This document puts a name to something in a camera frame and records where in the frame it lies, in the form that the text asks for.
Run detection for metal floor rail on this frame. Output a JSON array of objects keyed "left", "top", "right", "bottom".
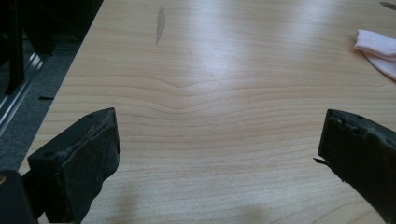
[{"left": 0, "top": 52, "right": 45, "bottom": 138}]

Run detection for pink sock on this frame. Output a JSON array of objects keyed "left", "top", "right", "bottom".
[{"left": 353, "top": 29, "right": 396, "bottom": 81}]

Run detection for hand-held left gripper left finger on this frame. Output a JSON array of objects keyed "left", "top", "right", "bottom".
[{"left": 27, "top": 106, "right": 121, "bottom": 224}]

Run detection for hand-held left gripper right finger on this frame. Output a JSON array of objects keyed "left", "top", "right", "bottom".
[{"left": 313, "top": 108, "right": 396, "bottom": 224}]

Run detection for black metal stand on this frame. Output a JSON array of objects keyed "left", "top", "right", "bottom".
[{"left": 0, "top": 0, "right": 57, "bottom": 96}]

